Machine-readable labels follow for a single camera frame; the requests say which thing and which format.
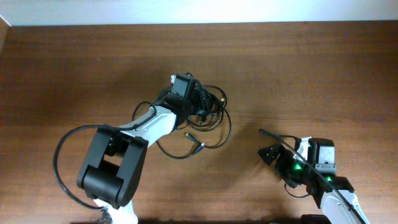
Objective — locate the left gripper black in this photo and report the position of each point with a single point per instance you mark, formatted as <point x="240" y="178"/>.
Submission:
<point x="200" y="100"/>

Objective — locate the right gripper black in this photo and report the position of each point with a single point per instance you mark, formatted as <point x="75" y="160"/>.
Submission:
<point x="281" y="165"/>

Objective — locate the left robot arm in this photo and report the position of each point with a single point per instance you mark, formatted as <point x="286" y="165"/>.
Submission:
<point x="112" y="168"/>

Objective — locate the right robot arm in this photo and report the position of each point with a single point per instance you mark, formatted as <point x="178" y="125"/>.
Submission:
<point x="312" y="164"/>

